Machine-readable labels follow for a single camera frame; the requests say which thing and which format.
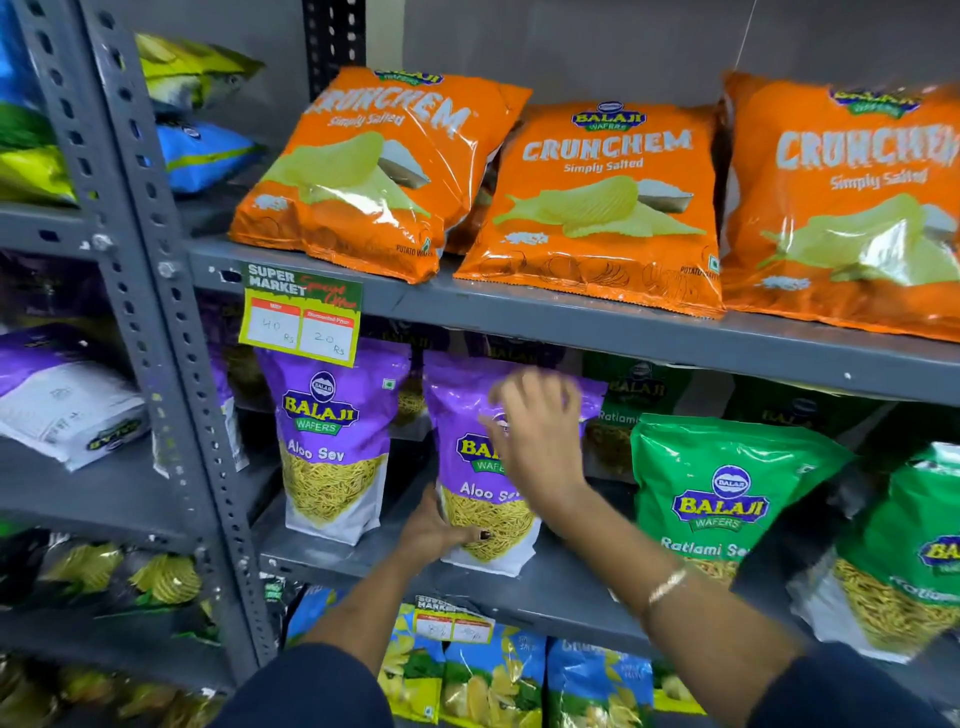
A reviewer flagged person's left hand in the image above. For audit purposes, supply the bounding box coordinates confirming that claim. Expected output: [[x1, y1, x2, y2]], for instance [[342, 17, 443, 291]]
[[395, 483, 494, 575]]

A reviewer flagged dark blue right sleeve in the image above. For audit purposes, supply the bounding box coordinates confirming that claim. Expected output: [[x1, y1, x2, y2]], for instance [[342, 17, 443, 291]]
[[718, 643, 955, 728]]

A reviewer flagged dark blue left sleeve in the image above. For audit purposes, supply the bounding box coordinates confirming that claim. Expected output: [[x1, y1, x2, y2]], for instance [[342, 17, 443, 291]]
[[210, 643, 396, 728]]

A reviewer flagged grey metal shelf rack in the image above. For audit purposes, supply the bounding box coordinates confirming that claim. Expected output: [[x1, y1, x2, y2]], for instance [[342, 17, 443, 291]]
[[0, 0, 260, 695], [78, 0, 960, 728]]

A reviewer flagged row of yellow wafer packets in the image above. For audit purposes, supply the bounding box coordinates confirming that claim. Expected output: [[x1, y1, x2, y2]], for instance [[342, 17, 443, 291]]
[[0, 654, 230, 728]]

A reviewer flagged silver bracelet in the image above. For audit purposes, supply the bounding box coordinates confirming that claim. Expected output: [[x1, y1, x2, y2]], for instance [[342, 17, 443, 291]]
[[645, 567, 690, 607]]

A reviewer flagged dark blue sleeve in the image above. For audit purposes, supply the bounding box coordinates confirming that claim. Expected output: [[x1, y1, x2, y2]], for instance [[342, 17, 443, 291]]
[[718, 643, 955, 728], [210, 643, 396, 728]]

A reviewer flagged person's right forearm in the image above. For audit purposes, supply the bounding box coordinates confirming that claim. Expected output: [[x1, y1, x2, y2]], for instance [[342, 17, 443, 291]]
[[521, 491, 810, 723]]

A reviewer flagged small white price tag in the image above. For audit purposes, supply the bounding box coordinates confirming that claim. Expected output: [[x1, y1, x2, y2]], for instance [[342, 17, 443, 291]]
[[414, 595, 497, 645]]

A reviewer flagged orange chips packet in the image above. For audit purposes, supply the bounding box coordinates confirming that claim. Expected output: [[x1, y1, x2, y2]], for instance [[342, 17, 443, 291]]
[[453, 101, 726, 320], [720, 71, 960, 345], [228, 66, 534, 286]]

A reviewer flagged yellow green price tag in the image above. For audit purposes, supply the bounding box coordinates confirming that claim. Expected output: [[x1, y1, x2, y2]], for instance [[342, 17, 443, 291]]
[[238, 262, 365, 369]]

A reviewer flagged yellow green chips packet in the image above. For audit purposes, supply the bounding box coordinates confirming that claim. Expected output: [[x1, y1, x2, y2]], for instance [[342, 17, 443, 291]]
[[0, 101, 78, 205], [135, 32, 266, 114]]

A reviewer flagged person's right hand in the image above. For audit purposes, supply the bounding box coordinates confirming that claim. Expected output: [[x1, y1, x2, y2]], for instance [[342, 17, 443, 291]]
[[478, 366, 595, 520]]

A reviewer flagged clear yellow wafer packet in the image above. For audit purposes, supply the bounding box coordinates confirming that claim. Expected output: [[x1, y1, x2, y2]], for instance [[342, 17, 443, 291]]
[[39, 541, 126, 596], [126, 552, 205, 609]]

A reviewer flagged purple white snack packet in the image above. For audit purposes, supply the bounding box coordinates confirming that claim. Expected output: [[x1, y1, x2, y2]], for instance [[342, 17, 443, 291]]
[[0, 324, 151, 474]]

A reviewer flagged green snack packet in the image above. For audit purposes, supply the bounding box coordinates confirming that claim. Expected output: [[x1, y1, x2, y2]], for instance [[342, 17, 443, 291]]
[[722, 375, 890, 455], [630, 412, 856, 590], [581, 351, 695, 483], [787, 442, 960, 665]]

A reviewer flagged person's left forearm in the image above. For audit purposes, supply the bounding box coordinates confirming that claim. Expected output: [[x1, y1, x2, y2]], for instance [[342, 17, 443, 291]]
[[298, 553, 444, 676]]

